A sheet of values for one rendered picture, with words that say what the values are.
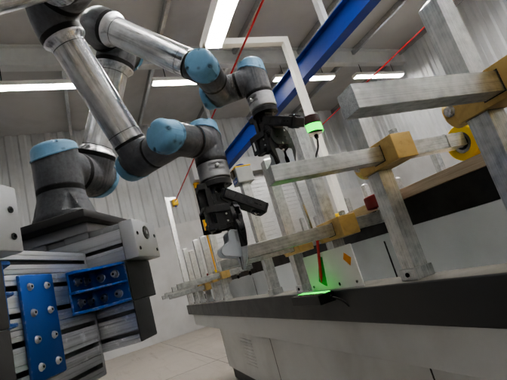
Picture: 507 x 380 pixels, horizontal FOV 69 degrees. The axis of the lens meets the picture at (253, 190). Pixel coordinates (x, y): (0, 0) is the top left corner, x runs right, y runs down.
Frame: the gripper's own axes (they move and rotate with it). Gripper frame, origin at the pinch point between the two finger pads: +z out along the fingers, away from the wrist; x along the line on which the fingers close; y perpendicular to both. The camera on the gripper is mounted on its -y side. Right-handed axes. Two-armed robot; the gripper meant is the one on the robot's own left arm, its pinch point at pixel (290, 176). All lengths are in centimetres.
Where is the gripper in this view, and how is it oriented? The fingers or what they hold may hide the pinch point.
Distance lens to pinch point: 96.0
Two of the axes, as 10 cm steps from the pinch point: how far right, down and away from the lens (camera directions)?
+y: -6.1, 3.4, 7.2
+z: 2.7, 9.4, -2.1
